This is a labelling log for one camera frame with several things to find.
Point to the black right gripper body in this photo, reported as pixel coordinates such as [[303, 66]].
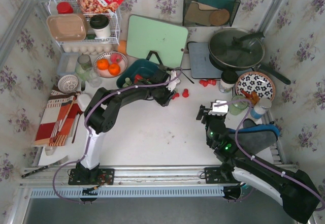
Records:
[[203, 112]]

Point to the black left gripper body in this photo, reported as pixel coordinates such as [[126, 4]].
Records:
[[160, 75]]

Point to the red capsule cluster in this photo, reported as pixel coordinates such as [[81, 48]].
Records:
[[185, 93], [176, 95]]

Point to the white plastic scoop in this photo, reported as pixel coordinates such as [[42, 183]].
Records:
[[83, 101]]

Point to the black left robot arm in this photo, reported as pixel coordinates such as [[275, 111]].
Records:
[[102, 112]]

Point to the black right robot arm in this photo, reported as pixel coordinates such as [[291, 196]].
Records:
[[294, 191]]

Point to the teal storage basket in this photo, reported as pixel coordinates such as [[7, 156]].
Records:
[[142, 67]]

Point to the paper coffee cup black lid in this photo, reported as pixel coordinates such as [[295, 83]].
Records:
[[227, 81]]

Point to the clear storage box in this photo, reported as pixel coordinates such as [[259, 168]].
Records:
[[67, 63]]

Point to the green glass jar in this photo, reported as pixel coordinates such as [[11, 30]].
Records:
[[239, 104]]

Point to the blue grey oven mitt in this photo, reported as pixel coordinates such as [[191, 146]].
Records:
[[261, 135]]

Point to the blue white bottle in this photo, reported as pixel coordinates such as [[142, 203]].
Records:
[[261, 107]]

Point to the grey induction cooker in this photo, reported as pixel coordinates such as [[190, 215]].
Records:
[[200, 64]]

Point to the flower pattern plate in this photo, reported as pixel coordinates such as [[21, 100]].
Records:
[[257, 82]]

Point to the green cutting board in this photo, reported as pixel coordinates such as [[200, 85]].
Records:
[[147, 34]]

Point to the orange fruit behind board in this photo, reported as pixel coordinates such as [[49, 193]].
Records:
[[122, 47]]

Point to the glass fruit plate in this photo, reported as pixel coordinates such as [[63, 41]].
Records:
[[110, 64]]

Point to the clear glass cup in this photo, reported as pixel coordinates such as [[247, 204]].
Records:
[[93, 78]]

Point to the black wok pan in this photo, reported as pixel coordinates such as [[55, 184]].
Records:
[[236, 49]]

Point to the metal fork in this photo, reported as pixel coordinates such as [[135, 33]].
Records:
[[82, 86]]

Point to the green tinted glass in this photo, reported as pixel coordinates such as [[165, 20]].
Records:
[[83, 64]]

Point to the white egg tray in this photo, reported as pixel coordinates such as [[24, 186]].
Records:
[[95, 49]]

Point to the white cup on rack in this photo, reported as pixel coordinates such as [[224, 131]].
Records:
[[100, 24]]

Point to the black mesh holder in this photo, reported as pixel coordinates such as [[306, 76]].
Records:
[[197, 12]]

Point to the white strainer bowl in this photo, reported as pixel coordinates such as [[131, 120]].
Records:
[[68, 83]]

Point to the round cork coaster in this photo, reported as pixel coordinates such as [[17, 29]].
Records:
[[219, 17]]

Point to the striped orange cloth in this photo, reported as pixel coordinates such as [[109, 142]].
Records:
[[58, 118]]

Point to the beige plastic container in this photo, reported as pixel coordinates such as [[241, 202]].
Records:
[[67, 27]]

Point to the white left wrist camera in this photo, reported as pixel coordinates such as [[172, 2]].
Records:
[[174, 81]]

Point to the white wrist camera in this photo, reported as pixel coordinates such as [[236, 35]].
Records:
[[219, 107], [174, 81]]

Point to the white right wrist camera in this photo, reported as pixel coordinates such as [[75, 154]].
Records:
[[219, 107]]

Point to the white wire rack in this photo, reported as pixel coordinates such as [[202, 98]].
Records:
[[115, 24]]

